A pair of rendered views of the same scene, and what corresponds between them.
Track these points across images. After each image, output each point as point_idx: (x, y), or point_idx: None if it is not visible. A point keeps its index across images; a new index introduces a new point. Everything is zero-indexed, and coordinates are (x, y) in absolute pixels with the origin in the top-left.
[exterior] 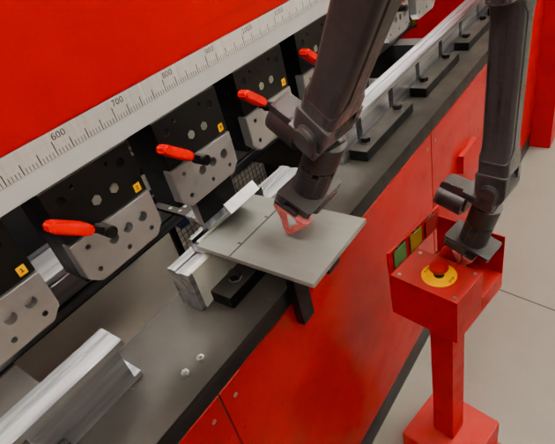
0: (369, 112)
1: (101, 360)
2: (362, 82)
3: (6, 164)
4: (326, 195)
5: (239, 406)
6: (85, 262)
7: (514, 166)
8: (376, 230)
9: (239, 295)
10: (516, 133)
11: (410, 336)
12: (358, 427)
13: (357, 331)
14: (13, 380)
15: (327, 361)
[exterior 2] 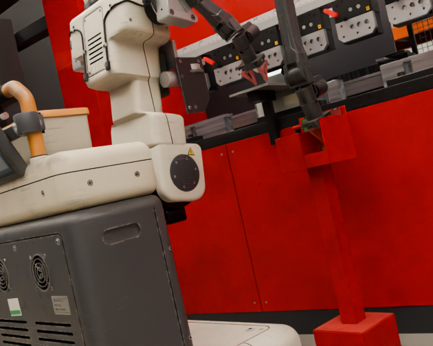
0: (425, 58)
1: (217, 117)
2: (201, 9)
3: (205, 40)
4: (248, 63)
5: (234, 159)
6: (216, 77)
7: (291, 60)
8: (359, 131)
9: (261, 119)
10: (284, 39)
11: (432, 283)
12: (333, 287)
13: None
14: None
15: (297, 192)
